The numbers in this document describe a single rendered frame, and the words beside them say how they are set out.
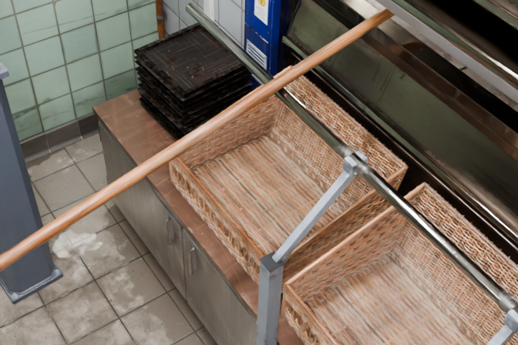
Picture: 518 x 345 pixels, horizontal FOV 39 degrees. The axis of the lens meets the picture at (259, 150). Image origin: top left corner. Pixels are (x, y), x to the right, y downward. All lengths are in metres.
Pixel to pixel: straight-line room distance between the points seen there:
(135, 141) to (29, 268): 0.63
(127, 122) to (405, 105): 1.02
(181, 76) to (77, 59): 0.88
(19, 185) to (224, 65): 0.77
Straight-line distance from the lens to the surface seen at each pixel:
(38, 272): 2.87
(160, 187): 2.39
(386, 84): 2.11
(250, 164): 2.44
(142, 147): 2.52
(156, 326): 2.77
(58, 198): 3.20
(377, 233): 2.10
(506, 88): 1.57
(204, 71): 2.42
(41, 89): 3.21
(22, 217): 2.63
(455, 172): 1.99
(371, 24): 1.93
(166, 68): 2.43
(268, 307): 1.85
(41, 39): 3.07
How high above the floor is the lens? 2.35
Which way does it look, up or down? 45 degrees down
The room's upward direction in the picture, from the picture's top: 2 degrees clockwise
